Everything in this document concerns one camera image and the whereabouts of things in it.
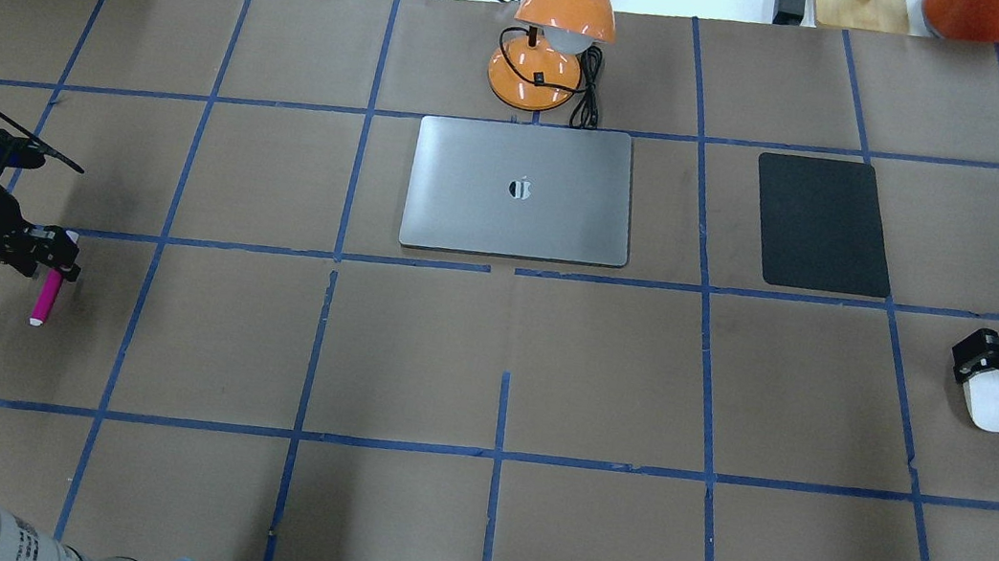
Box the wooden stand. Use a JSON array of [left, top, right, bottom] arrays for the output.
[[811, 0, 910, 35]]

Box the white computer mouse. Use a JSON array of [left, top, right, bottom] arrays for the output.
[[962, 370, 999, 434]]

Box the black lamp cable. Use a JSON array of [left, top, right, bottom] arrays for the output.
[[492, 25, 611, 132]]

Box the pink marker pen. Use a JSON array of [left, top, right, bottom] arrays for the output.
[[28, 262, 73, 327]]

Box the orange desk lamp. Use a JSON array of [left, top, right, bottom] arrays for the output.
[[486, 0, 616, 129]]

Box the silver closed laptop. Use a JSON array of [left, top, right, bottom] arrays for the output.
[[398, 116, 634, 268]]

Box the orange cylindrical container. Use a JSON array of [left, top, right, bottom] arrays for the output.
[[921, 0, 999, 43]]

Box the black mousepad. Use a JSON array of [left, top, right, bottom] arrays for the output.
[[757, 152, 891, 299]]

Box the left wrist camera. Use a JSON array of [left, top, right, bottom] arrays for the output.
[[0, 130, 85, 174]]

